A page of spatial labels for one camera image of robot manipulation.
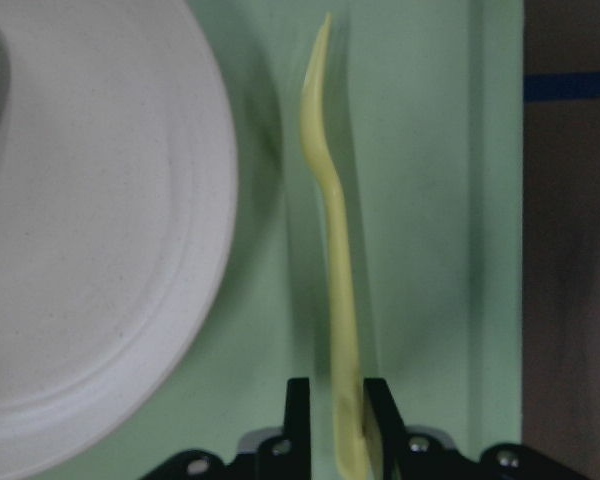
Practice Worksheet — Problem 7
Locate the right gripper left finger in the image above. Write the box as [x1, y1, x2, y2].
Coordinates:
[255, 378, 312, 480]

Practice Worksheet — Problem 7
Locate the cream round plate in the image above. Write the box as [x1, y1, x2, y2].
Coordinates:
[0, 1, 238, 479]

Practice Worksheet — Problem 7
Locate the light green tray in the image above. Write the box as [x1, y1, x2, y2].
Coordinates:
[50, 1, 524, 479]

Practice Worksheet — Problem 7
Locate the yellow plastic fork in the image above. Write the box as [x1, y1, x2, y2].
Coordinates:
[299, 14, 369, 479]

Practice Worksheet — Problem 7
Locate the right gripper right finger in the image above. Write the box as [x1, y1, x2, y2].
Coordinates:
[363, 378, 415, 479]

